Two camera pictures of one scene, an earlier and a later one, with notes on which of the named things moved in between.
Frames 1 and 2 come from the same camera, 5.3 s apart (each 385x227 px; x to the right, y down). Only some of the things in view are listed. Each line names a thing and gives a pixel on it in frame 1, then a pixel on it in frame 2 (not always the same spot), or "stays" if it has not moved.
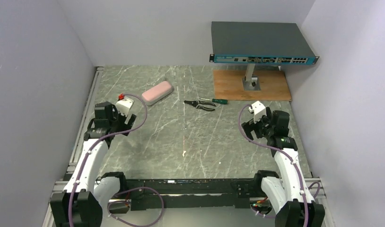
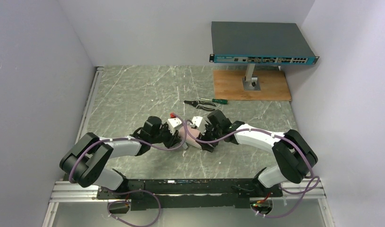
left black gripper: x=124 y=120 to x=173 y=138
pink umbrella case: x=151 y=96 to x=195 y=131
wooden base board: x=228 y=84 stays
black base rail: x=187 y=194 stays
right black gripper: x=253 y=127 to x=204 y=137
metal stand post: x=250 y=82 stays
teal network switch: x=260 y=43 stays
